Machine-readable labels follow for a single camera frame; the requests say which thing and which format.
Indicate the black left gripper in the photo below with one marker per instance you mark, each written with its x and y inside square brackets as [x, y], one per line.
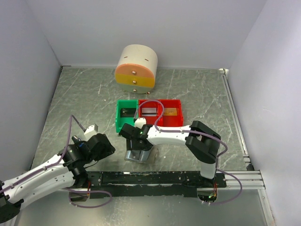
[107, 149]

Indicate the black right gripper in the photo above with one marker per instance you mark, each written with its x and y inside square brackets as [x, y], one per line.
[131, 145]

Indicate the grey card holder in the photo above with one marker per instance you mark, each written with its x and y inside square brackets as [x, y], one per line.
[142, 157]

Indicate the green plastic bin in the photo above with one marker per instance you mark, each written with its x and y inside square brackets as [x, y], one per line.
[119, 122]

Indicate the red double plastic bin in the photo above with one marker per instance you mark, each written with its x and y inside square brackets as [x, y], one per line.
[172, 116]

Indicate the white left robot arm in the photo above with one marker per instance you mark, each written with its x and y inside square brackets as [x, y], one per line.
[65, 169]

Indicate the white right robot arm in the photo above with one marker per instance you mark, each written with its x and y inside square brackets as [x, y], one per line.
[202, 141]

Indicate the black card in green bin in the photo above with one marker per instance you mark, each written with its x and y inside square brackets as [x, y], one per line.
[127, 112]

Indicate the white card with black stripe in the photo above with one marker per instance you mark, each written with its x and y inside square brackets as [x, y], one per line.
[148, 112]

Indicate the orange gold card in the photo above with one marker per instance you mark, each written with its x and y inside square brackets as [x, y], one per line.
[170, 112]

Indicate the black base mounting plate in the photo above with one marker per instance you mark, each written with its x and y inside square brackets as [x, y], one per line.
[154, 183]

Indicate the round three-drawer cabinet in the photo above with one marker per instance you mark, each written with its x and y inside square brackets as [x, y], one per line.
[136, 69]

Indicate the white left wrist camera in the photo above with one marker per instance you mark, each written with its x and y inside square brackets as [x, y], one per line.
[91, 131]

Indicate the aluminium rail frame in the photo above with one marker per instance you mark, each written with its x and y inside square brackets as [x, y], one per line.
[86, 96]

